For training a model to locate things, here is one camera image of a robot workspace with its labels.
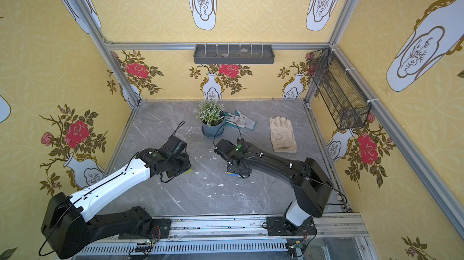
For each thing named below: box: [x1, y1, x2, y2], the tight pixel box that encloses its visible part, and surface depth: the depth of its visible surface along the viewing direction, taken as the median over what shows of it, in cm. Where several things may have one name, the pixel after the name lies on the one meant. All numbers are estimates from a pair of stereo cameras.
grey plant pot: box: [201, 116, 226, 138], surface depth 102 cm
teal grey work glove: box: [224, 110, 257, 130], surface depth 112 cm
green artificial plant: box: [193, 98, 226, 127], surface depth 94 cm
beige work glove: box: [268, 116, 298, 153], surface depth 105 cm
